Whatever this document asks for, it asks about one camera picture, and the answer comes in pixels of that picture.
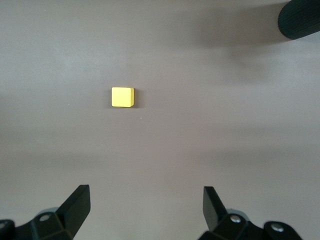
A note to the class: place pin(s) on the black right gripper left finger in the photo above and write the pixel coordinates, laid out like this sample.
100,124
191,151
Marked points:
72,212

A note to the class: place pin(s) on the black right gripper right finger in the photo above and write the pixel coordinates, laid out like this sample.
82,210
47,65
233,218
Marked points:
215,212

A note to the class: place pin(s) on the yellow block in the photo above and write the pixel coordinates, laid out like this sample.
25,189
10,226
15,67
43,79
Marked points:
121,97

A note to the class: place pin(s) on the black ribbed foam cylinder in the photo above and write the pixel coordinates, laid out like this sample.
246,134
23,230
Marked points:
300,20

